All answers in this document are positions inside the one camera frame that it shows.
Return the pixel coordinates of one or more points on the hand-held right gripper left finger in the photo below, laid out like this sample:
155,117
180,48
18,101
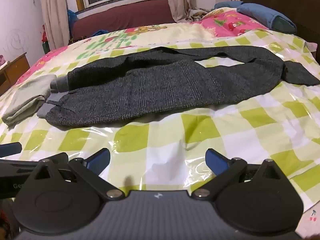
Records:
98,161

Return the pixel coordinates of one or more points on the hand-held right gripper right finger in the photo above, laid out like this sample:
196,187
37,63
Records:
216,161

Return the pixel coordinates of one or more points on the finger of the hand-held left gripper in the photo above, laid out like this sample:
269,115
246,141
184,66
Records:
60,158
10,148

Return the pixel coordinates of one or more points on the dark grey checked pants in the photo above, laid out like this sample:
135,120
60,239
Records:
162,85

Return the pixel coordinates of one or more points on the green white checkered bed sheet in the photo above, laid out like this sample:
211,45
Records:
225,130

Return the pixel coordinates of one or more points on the beige folded cloth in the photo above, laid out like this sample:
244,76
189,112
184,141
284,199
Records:
27,97

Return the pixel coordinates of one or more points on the wooden cabinet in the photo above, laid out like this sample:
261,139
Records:
15,72

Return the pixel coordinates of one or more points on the white cherry print cloth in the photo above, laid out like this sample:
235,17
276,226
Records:
311,220

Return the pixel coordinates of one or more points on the red green bag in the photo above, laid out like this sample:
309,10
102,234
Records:
45,38

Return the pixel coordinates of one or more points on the small blue cloth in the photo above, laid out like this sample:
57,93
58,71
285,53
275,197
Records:
100,33

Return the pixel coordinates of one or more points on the blue bag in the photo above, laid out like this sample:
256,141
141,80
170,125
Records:
72,20

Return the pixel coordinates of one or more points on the pink cartoon printed quilt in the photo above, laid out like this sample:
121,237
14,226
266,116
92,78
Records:
225,22

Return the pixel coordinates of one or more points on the patterned cloth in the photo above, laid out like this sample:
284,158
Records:
201,15

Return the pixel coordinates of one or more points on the blue pillow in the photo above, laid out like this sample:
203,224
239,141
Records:
265,15

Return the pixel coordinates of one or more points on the dark blue cloth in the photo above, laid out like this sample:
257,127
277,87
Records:
226,5

